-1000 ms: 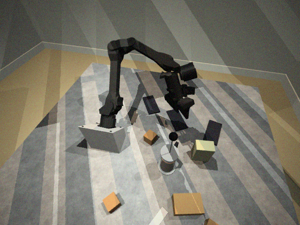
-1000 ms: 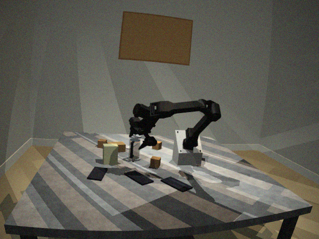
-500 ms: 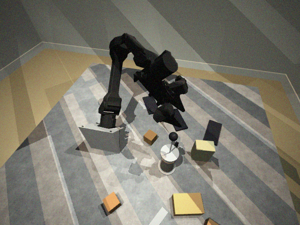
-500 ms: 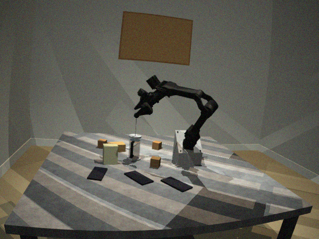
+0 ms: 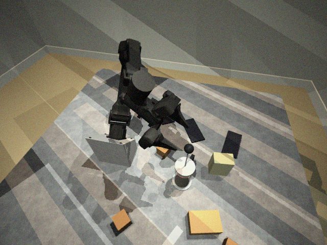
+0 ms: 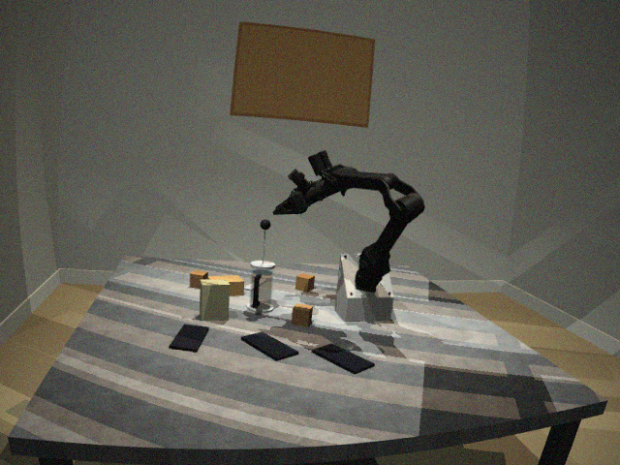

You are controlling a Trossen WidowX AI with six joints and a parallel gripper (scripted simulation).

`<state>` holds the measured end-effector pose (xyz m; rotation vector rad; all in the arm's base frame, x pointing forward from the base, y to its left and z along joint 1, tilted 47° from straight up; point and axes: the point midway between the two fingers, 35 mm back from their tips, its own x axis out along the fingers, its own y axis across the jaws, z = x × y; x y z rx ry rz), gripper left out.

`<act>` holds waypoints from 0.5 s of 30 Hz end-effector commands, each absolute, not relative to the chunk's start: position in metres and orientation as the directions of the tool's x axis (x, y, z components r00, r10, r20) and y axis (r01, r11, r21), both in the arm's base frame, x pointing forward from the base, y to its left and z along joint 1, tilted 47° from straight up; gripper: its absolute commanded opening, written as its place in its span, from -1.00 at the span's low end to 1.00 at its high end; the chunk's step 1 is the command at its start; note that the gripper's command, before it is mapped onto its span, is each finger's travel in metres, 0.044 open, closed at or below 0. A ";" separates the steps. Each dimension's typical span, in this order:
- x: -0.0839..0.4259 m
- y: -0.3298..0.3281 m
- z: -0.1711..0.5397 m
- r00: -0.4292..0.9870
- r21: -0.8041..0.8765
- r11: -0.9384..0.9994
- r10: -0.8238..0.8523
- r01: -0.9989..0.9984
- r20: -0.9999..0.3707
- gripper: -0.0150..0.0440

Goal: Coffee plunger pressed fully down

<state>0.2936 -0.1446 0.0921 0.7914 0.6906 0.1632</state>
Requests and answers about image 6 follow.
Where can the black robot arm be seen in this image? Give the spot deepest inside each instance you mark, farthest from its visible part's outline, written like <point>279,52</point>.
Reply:
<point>374,260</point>

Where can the tan rectangular box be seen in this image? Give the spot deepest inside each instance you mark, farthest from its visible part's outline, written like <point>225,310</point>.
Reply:
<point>237,284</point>

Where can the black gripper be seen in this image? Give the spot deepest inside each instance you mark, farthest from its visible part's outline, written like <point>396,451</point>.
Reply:
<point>298,202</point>

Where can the brown cardboard box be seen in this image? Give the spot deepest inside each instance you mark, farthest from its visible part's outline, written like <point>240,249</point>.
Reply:
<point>302,315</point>
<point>304,282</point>
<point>195,278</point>

